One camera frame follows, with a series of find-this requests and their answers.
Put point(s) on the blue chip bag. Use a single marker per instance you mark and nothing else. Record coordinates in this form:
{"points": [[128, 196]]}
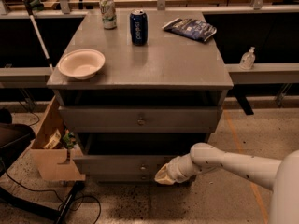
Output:
{"points": [[191, 28]]}

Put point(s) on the grey wooden drawer cabinet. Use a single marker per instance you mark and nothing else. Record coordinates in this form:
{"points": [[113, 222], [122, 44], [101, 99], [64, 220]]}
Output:
{"points": [[170, 71]]}

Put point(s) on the grey bottom drawer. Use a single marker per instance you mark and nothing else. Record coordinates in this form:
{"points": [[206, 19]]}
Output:
{"points": [[124, 178]]}

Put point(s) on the green white soda can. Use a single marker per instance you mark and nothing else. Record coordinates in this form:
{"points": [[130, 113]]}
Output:
{"points": [[108, 11]]}

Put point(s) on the white pole with black tip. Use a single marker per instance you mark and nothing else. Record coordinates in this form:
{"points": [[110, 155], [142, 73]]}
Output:
{"points": [[39, 37]]}

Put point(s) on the grey metal rail shelf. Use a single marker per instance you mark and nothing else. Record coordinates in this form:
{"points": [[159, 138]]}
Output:
{"points": [[261, 73]]}

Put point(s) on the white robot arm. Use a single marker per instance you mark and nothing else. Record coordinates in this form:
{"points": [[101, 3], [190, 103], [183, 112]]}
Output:
{"points": [[279, 176]]}

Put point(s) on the cardboard box with items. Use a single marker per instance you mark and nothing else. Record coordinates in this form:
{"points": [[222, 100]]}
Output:
{"points": [[54, 161]]}

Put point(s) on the clear sanitizer pump bottle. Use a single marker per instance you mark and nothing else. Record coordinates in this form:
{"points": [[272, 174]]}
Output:
{"points": [[247, 60]]}

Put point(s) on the black chair base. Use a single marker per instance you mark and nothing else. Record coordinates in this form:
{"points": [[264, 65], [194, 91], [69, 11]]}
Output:
{"points": [[14, 139]]}

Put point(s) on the grey drawer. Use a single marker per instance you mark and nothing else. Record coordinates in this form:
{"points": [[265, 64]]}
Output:
{"points": [[133, 153], [83, 119], [124, 178]]}

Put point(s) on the blue pepsi can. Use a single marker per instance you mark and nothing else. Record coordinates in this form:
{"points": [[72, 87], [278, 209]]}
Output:
{"points": [[139, 27]]}

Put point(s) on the padded gripper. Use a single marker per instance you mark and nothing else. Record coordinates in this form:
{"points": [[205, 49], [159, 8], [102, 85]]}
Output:
{"points": [[177, 171]]}

